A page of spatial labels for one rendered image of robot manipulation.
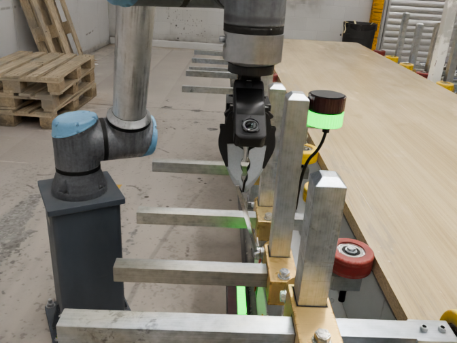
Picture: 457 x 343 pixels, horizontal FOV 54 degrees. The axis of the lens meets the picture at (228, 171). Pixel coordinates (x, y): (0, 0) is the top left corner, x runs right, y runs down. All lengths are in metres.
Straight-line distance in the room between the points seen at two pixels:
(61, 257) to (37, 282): 0.62
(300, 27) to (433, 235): 7.93
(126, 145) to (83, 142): 0.14
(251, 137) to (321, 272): 0.21
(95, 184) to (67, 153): 0.15
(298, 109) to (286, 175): 0.12
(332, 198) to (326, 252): 0.07
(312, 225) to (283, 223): 0.29
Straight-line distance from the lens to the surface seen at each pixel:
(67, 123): 1.55
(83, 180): 1.60
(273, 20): 0.67
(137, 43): 1.39
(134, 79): 1.45
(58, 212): 1.58
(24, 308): 2.16
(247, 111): 0.66
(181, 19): 8.77
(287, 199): 0.78
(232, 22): 0.67
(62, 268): 1.71
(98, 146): 1.57
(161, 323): 0.56
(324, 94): 0.74
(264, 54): 0.67
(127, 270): 0.82
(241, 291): 1.02
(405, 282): 0.79
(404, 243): 0.90
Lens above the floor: 1.34
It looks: 24 degrees down
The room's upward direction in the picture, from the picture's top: 3 degrees clockwise
